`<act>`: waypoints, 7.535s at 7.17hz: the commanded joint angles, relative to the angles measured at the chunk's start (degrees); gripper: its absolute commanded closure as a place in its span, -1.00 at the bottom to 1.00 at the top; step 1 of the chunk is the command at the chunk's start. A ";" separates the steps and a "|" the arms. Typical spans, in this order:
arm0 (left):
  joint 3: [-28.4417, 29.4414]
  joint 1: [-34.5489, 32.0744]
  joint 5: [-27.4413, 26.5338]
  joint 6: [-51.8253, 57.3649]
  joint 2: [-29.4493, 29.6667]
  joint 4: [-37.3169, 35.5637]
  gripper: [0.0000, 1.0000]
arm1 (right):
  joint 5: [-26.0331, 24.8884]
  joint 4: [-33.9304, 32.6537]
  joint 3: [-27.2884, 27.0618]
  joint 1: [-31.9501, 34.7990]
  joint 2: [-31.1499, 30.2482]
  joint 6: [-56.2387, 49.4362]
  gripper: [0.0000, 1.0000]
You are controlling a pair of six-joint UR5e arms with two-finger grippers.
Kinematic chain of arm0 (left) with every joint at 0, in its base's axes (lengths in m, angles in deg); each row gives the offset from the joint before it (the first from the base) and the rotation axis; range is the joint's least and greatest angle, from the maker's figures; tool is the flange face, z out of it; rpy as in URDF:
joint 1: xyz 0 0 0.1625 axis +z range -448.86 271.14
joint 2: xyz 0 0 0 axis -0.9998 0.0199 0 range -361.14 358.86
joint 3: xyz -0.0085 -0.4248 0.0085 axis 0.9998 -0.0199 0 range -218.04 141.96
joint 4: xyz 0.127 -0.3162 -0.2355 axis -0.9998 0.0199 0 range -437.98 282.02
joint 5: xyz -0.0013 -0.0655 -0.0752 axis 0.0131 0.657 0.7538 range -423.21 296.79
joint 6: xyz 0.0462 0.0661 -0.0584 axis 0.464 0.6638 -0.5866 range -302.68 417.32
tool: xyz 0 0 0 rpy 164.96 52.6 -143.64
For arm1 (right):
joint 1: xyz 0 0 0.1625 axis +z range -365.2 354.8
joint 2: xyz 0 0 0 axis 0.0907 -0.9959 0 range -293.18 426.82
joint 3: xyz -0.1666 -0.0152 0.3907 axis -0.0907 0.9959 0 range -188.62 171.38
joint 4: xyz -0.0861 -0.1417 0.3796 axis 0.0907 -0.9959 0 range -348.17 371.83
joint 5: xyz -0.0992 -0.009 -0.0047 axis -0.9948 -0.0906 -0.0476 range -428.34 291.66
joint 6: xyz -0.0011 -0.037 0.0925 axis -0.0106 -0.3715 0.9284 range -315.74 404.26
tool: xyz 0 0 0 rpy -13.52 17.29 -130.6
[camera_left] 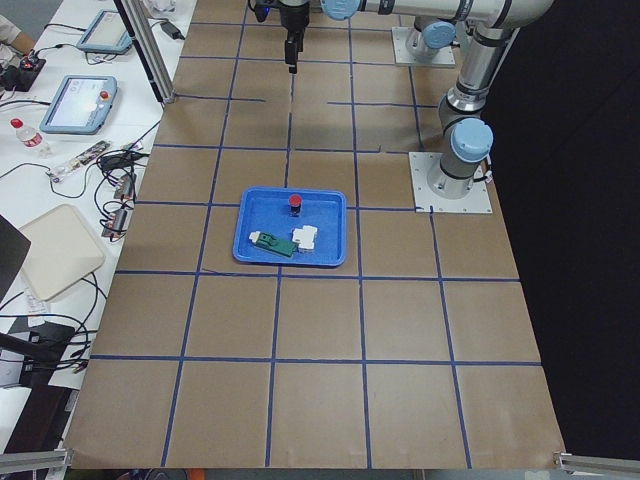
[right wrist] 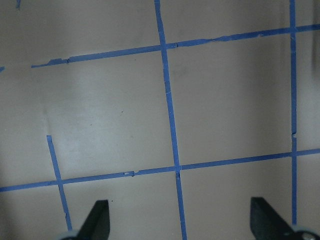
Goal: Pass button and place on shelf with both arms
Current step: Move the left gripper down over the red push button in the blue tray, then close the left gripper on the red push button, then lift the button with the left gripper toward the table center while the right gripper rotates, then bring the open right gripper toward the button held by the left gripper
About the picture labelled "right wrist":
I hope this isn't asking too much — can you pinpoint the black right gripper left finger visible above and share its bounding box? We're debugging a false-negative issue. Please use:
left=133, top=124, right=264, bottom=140
left=78, top=200, right=111, bottom=240

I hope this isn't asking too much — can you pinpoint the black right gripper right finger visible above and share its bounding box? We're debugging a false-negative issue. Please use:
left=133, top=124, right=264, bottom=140
left=250, top=197, right=295, bottom=240

